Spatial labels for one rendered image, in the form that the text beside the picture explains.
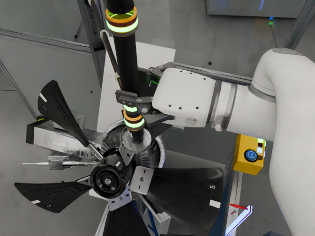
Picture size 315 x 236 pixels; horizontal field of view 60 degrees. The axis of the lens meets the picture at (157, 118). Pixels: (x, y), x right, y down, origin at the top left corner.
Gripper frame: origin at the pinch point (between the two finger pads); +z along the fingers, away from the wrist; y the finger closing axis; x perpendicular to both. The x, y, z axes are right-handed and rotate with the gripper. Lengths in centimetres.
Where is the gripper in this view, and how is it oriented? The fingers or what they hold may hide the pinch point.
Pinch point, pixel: (131, 85)
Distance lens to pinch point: 51.6
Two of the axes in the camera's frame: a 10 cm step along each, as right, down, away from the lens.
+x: 0.0, -5.6, -8.3
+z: -9.6, -2.3, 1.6
